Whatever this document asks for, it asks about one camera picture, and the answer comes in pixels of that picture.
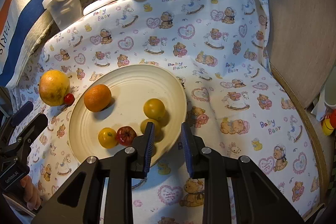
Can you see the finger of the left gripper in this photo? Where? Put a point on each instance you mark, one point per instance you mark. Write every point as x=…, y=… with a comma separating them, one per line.
x=21, y=114
x=21, y=148

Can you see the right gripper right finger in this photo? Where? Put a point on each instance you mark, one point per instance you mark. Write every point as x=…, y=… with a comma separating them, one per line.
x=234, y=184

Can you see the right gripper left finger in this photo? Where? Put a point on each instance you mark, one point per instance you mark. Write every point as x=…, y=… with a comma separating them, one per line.
x=101, y=188

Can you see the large yellow apple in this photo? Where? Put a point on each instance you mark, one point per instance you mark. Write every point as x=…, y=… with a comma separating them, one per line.
x=53, y=86

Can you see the red cherry tomato back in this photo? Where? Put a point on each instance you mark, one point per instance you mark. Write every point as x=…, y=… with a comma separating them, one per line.
x=69, y=99

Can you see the yellow cherry tomato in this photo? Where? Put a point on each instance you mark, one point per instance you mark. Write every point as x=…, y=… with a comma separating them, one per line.
x=107, y=138

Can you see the large orange front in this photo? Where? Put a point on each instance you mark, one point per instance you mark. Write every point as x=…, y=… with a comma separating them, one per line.
x=97, y=98

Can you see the cream ridged plate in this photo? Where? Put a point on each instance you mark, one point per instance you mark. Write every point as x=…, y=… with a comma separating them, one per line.
x=131, y=87

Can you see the person's hand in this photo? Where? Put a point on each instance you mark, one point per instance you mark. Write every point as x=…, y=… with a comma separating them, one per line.
x=31, y=195

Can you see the red tomato in plate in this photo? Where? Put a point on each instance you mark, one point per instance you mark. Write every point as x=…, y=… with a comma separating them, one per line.
x=126, y=135

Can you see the red yellow toy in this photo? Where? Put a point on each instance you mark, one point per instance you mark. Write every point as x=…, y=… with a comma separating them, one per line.
x=329, y=123

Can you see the translucent plastic cup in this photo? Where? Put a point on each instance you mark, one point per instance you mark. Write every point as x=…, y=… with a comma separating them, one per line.
x=64, y=12

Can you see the yellow tomato in plate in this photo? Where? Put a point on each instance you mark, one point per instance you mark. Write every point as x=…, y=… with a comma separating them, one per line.
x=154, y=109

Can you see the baby bear print cloth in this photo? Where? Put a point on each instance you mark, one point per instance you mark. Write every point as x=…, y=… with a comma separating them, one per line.
x=217, y=49

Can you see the beige chair back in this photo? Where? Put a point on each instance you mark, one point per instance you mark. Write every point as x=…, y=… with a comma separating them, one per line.
x=302, y=44

